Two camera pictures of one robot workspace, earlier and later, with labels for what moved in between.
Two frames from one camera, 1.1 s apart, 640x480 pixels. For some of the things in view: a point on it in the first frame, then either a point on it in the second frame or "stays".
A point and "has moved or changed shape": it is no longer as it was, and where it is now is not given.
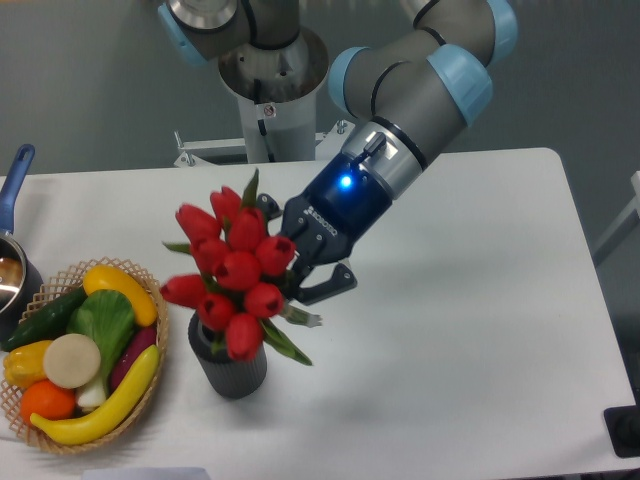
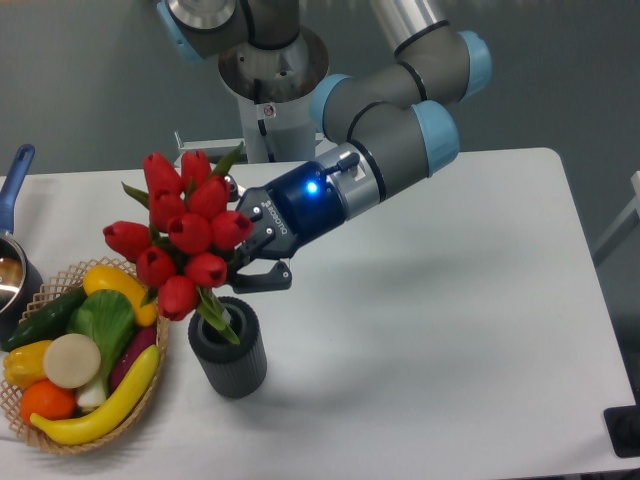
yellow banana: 109,409 stays
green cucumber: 47,323 stays
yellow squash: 103,277 stays
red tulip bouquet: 237,276 has moved or changed shape
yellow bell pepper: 24,364 stays
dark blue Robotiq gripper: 326,223 -> 291,210
